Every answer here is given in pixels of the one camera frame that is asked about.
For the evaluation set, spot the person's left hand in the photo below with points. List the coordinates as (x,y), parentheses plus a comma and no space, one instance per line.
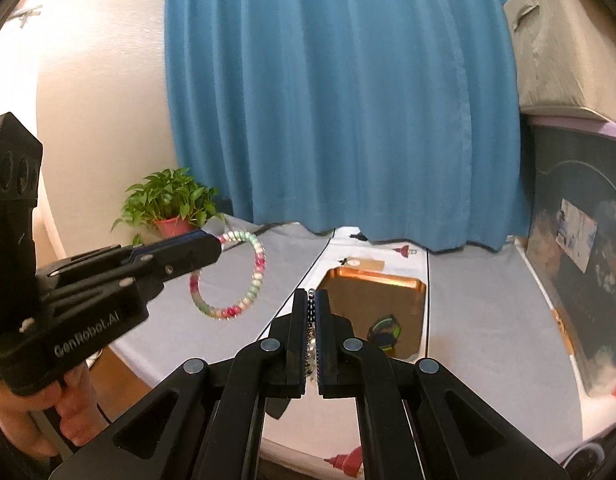
(73,400)

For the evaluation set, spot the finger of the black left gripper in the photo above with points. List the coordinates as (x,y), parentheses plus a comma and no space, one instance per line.
(178,255)

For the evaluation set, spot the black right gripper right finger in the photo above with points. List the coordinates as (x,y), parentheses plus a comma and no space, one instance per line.
(418,420)

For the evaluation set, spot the clear plastic storage bin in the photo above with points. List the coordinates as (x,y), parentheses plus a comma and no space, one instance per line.
(572,243)

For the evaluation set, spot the grey table cloth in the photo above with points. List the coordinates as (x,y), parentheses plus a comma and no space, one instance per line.
(485,320)

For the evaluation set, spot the beige fabric storage box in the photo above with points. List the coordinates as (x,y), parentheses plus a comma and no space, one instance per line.
(565,54)

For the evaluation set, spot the blue curtain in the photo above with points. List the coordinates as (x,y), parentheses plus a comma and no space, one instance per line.
(399,117)

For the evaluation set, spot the green potted plant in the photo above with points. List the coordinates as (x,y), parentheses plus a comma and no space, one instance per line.
(168,194)

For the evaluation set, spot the black green smart watch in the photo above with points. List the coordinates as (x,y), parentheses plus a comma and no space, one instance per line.
(385,333)

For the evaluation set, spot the copper jewelry tray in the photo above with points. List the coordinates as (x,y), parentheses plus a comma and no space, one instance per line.
(364,296)

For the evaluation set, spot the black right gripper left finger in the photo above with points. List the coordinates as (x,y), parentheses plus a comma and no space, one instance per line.
(204,421)

